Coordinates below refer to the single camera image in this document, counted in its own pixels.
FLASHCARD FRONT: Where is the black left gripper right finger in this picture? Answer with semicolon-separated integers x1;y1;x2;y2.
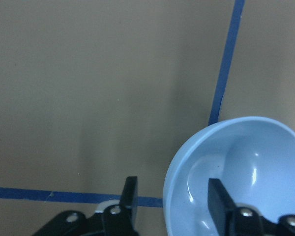
207;178;236;236

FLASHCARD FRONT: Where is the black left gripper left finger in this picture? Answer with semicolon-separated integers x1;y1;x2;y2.
119;177;138;236

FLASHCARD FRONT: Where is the blue bowl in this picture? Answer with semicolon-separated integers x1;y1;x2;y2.
163;117;295;236

